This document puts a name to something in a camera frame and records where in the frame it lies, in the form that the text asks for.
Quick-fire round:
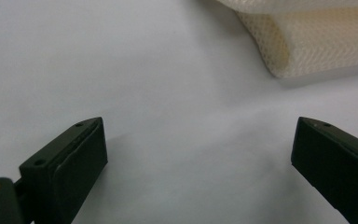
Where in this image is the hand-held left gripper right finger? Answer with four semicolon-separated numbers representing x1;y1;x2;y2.
290;116;358;224

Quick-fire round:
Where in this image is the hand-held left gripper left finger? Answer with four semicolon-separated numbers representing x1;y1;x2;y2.
19;117;109;224

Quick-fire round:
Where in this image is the white towel with print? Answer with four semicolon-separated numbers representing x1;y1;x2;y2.
215;0;358;80

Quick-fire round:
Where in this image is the light blue table mat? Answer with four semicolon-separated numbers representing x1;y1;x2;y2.
0;0;358;224

